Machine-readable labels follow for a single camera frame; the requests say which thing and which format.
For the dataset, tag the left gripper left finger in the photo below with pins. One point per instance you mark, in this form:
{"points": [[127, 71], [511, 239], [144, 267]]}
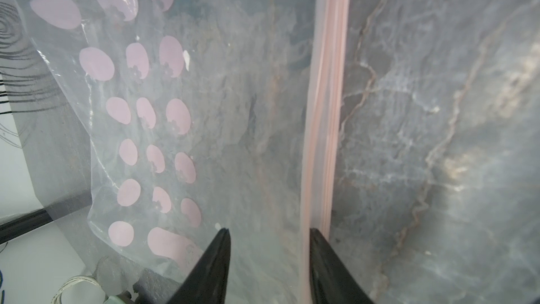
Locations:
{"points": [[207, 281]]}

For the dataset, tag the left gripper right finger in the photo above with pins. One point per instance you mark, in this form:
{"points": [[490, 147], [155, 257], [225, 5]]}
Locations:
{"points": [[330, 281]]}

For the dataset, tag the mint green toaster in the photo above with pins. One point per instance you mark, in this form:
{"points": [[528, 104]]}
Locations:
{"points": [[124, 298]]}

